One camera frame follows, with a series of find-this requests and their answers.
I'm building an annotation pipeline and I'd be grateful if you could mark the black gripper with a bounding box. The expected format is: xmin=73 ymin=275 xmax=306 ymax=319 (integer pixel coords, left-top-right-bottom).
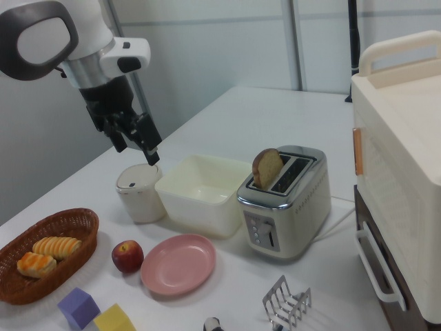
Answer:
xmin=78 ymin=74 xmax=163 ymax=166

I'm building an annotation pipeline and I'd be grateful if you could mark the brown bread slice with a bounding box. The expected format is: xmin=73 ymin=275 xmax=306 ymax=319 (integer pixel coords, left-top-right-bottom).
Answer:
xmin=252 ymin=148 xmax=285 ymax=190

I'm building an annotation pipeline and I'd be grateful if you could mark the striped spiral bread roll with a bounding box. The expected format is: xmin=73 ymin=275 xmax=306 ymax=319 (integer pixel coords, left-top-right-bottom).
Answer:
xmin=32 ymin=236 xmax=83 ymax=261

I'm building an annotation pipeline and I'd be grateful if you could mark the orange topped bread roll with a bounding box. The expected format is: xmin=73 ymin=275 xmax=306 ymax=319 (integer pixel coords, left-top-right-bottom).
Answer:
xmin=17 ymin=251 xmax=57 ymax=279

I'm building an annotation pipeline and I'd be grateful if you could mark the silver and cream toaster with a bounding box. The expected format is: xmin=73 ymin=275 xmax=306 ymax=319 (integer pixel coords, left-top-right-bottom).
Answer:
xmin=236 ymin=145 xmax=332 ymax=265

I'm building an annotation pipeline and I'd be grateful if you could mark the small cream lidded bin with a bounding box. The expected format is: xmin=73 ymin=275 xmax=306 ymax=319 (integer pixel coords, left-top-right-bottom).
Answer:
xmin=115 ymin=163 xmax=168 ymax=224

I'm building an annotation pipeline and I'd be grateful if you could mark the cream rectangular plastic container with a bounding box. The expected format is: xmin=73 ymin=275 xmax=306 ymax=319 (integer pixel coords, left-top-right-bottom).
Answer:
xmin=154 ymin=154 xmax=253 ymax=240

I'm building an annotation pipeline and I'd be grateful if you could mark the brown wicker basket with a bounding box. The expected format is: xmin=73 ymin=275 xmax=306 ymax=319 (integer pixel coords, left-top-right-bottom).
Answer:
xmin=0 ymin=207 xmax=100 ymax=305

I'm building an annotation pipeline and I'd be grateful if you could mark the red apple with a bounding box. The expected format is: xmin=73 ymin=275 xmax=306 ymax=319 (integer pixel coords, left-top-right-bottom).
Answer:
xmin=111 ymin=239 xmax=145 ymax=274

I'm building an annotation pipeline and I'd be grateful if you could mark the pink plate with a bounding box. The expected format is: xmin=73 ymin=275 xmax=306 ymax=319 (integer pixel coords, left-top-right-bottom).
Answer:
xmin=140 ymin=234 xmax=217 ymax=296

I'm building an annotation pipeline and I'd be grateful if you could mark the purple foam cube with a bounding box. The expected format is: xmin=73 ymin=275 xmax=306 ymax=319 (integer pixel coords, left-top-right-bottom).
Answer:
xmin=57 ymin=287 xmax=101 ymax=330

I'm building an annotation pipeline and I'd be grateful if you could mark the yellow foam cube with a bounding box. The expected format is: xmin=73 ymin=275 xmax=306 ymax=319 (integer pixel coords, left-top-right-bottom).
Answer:
xmin=92 ymin=303 xmax=138 ymax=331

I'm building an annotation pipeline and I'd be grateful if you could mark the small panda figure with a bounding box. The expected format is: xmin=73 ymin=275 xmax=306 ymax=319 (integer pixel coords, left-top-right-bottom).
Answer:
xmin=203 ymin=316 xmax=231 ymax=331

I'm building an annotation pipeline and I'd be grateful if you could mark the cream microwave oven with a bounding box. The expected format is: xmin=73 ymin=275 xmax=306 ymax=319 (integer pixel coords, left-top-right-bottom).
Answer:
xmin=350 ymin=30 xmax=441 ymax=325

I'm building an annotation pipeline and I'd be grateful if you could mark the metal wire toast rack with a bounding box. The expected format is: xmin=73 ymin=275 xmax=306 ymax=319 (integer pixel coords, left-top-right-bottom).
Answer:
xmin=262 ymin=274 xmax=313 ymax=330

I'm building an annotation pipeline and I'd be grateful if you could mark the white toaster power cable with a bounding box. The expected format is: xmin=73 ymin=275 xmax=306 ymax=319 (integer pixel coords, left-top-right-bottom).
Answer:
xmin=316 ymin=195 xmax=356 ymax=242

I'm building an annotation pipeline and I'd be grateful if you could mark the black camera pole mount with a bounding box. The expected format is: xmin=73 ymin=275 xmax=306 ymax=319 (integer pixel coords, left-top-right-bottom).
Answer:
xmin=345 ymin=0 xmax=361 ymax=103

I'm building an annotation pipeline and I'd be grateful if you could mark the brown oven with white handle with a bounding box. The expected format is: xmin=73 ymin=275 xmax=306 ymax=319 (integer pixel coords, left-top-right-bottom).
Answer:
xmin=353 ymin=184 xmax=441 ymax=331

